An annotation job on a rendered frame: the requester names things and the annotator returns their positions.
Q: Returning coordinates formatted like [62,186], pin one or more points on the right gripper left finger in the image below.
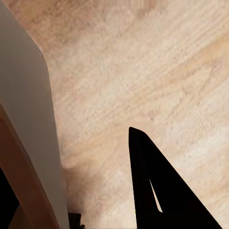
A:
[8,202]

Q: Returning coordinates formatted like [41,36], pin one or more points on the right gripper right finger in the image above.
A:
[181,209]

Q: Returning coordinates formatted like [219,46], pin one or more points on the trash can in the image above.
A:
[29,150]

